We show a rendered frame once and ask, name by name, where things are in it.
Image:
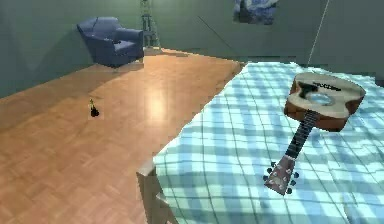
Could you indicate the bed with blue checked cover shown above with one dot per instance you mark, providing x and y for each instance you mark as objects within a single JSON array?
[{"x": 240, "y": 140}]

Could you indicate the blue armchair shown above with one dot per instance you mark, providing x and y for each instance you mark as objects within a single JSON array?
[{"x": 111, "y": 43}]

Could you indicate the grey lattice tower lamp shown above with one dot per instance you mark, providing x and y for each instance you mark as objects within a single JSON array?
[{"x": 148, "y": 23}]

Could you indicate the wooden acoustic guitar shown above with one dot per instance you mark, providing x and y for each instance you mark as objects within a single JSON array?
[{"x": 320, "y": 103}]

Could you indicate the small black bottle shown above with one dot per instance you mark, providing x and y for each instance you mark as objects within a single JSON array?
[{"x": 94, "y": 111}]

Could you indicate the blue framed wall picture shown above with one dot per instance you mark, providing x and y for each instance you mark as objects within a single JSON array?
[{"x": 255, "y": 11}]

